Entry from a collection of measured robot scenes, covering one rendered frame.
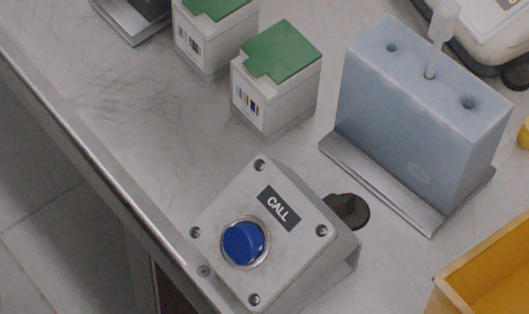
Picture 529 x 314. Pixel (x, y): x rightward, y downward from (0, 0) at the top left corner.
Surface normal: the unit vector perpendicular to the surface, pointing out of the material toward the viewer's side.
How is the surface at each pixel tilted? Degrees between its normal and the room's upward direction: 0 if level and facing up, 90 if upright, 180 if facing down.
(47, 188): 0
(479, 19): 25
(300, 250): 30
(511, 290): 0
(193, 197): 0
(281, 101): 90
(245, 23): 90
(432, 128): 90
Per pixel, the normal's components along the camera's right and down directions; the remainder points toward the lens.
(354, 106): -0.70, 0.59
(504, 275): 0.60, 0.69
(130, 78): 0.04, -0.54
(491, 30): -0.34, -0.31
